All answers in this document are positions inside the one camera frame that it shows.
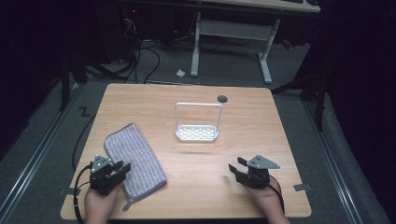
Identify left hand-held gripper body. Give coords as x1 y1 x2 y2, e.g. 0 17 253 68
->
89 154 125 196

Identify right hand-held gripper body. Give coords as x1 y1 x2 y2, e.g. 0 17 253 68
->
235 154 280 189

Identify purple striped cloth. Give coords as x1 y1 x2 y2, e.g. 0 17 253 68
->
104 122 168 212

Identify grey tape piece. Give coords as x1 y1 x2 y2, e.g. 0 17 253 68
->
58 186 82 197
293 183 313 192

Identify white towel rack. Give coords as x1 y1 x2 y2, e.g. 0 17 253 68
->
174 102 224 143

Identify black metal stand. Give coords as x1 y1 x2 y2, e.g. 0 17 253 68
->
271 69 329 133
58 50 90 112

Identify white-framed desk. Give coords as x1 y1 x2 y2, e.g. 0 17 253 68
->
190 0 322 85

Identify dark computer tower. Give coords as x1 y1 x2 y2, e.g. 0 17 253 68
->
98 4 143 64

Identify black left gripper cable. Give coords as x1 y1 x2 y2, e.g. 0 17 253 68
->
72 163 94 224

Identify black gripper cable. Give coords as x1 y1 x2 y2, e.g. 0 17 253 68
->
266 175 286 215
72 163 94 224

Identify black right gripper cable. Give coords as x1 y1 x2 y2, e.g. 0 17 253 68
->
266 175 286 215

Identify thin black cable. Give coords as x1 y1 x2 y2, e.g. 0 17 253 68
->
71 112 98 173

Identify aluminium floor rail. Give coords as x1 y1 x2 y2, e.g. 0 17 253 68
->
302 98 364 224
0 83 82 220

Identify black floor cables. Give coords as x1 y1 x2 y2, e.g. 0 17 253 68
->
87 17 162 85

